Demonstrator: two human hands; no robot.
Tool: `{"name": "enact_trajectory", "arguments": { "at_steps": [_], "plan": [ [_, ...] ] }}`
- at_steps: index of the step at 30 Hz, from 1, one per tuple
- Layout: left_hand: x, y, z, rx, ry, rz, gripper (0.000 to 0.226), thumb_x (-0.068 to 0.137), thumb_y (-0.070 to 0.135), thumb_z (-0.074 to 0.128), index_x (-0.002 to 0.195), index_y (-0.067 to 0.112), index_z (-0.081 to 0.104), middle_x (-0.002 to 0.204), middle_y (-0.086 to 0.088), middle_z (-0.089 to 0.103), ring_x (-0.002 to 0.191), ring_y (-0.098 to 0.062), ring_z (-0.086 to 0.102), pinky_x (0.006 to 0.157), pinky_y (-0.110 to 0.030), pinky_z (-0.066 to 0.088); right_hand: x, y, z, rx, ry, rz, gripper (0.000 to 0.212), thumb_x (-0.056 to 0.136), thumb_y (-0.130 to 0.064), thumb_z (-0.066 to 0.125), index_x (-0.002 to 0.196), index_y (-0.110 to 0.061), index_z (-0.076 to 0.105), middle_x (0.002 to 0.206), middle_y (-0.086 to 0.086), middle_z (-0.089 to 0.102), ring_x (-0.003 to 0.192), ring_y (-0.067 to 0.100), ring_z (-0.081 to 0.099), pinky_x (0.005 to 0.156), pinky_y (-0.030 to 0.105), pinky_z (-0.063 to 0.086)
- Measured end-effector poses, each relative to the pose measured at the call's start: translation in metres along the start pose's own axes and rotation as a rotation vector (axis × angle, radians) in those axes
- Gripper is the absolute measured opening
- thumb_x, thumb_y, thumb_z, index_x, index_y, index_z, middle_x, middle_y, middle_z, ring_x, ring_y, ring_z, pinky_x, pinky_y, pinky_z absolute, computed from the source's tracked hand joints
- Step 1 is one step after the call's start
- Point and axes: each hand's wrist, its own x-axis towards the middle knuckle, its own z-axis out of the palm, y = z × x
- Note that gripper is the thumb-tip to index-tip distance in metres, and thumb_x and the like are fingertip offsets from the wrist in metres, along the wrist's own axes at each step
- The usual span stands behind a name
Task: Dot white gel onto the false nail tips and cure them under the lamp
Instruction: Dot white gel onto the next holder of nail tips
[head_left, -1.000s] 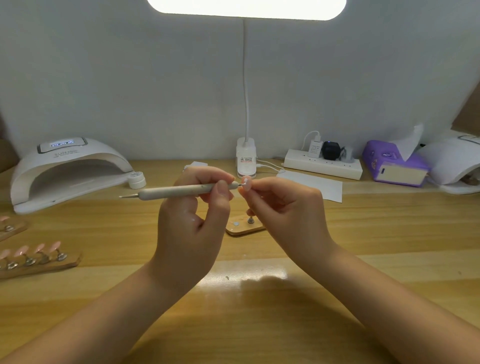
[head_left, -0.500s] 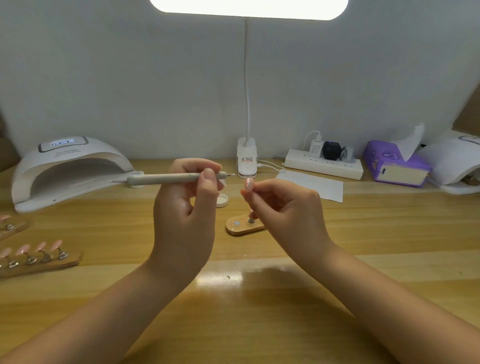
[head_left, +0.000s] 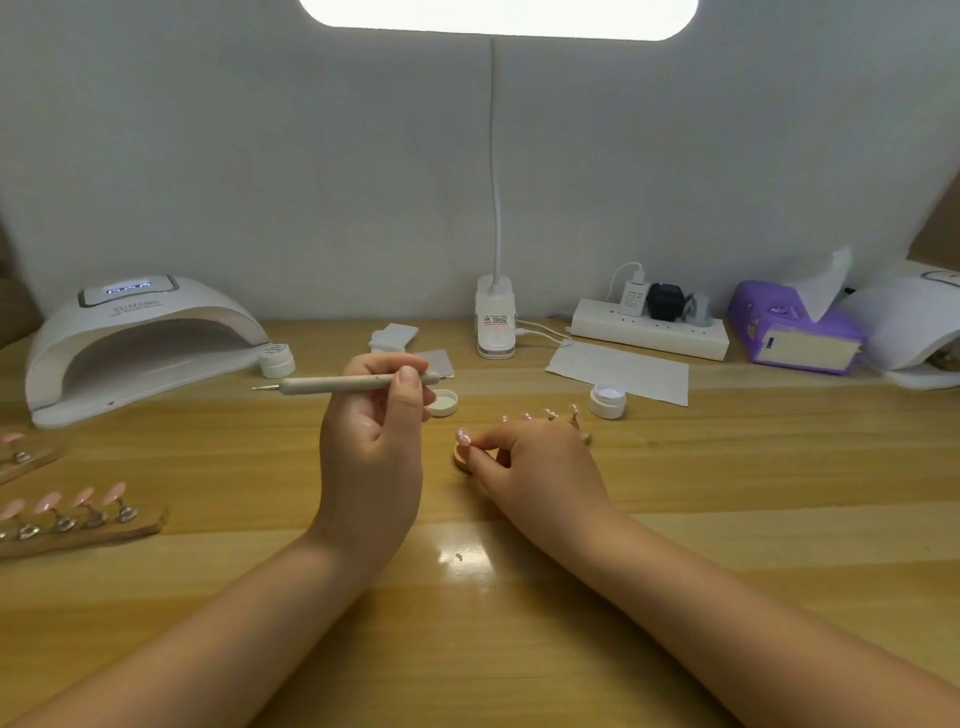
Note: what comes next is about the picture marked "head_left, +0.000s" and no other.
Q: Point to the white desk lamp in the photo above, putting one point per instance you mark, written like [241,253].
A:
[497,315]

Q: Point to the white charger plug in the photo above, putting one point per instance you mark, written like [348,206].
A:
[635,296]

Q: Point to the person's left forearm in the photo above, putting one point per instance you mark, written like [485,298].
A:
[188,660]

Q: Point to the black plug adapter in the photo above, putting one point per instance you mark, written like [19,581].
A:
[666,302]

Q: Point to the wooden nail holder strip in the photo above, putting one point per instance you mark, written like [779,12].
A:
[585,435]

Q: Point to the white tissue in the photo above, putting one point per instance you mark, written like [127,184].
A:
[824,282]

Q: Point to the white paper sheet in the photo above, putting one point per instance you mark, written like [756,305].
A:
[618,374]

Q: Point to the purple tissue box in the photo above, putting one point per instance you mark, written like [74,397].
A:
[768,330]

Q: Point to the grey plug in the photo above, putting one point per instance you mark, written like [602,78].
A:
[699,309]

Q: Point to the brown wooden board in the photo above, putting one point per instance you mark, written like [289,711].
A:
[938,222]

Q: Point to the white gel jar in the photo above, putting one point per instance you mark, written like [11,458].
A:
[608,401]

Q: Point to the white nail lamp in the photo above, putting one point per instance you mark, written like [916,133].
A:
[138,330]
[912,323]

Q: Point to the person's left hand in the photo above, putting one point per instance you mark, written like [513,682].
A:
[368,473]

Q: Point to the small closed white jar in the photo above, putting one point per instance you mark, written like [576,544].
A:
[278,360]

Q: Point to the stack of white cotton pads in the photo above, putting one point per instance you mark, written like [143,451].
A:
[395,336]

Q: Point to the person's right hand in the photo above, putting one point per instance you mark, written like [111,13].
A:
[548,480]

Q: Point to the brown cardboard box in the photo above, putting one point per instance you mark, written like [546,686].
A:
[15,305]

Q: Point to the person's right forearm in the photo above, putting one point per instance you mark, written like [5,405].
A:
[765,638]

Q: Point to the wooden stands with pink nails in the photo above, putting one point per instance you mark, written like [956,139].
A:
[75,518]

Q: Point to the white power strip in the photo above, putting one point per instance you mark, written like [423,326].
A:
[650,329]

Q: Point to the white jar lid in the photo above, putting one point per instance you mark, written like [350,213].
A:
[443,402]

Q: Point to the small white paper square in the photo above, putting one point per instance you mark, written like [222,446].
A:
[440,362]

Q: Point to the grey dotting pen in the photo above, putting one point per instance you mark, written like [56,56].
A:
[330,384]

